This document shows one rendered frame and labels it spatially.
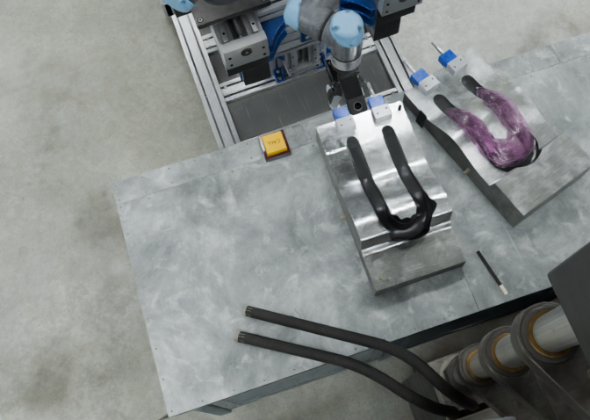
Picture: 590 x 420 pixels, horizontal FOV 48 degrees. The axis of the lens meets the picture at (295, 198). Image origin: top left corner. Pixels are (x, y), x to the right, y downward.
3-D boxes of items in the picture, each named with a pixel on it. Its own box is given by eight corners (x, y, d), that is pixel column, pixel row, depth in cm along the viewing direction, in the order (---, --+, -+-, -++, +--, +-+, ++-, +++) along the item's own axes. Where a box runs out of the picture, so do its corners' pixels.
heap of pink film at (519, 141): (438, 114, 194) (442, 101, 187) (485, 82, 197) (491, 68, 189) (498, 180, 186) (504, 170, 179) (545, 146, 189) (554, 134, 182)
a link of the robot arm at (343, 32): (338, 0, 149) (371, 16, 147) (337, 28, 159) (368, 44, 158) (320, 26, 147) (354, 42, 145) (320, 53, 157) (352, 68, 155)
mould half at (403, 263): (316, 140, 199) (315, 119, 187) (397, 114, 201) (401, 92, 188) (374, 296, 183) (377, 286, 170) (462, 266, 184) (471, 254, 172)
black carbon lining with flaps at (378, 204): (341, 141, 191) (342, 127, 182) (394, 125, 192) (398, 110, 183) (384, 252, 180) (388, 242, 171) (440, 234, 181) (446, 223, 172)
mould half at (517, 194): (402, 101, 202) (406, 83, 192) (468, 57, 207) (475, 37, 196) (513, 228, 187) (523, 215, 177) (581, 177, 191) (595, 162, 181)
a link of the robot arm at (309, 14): (305, -4, 161) (345, 15, 159) (281, 30, 158) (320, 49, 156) (305, -26, 154) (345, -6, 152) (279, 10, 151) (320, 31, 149)
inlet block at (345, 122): (325, 100, 197) (324, 91, 192) (341, 95, 197) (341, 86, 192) (339, 138, 192) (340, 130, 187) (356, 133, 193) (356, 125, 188)
